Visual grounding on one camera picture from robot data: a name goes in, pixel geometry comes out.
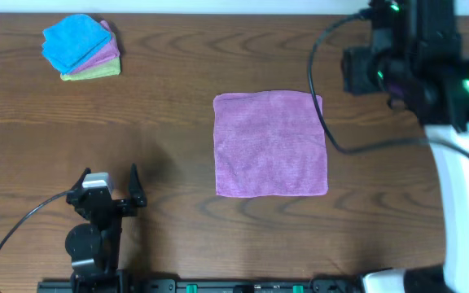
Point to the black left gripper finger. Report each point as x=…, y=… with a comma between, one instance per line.
x=135, y=189
x=80, y=180

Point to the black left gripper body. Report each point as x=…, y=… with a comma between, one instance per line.
x=119, y=205

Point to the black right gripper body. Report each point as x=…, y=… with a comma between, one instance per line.
x=377, y=75

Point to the purple microfiber cloth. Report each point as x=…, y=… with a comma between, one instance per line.
x=269, y=143

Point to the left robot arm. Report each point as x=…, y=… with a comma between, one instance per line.
x=94, y=246

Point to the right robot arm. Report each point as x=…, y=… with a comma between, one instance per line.
x=450, y=150

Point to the folded green cloth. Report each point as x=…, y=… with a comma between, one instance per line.
x=110, y=68

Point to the folded pink cloth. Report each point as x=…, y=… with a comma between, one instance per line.
x=105, y=54

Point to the folded blue cloth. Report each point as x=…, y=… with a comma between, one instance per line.
x=72, y=41

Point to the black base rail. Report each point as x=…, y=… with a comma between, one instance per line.
x=172, y=286

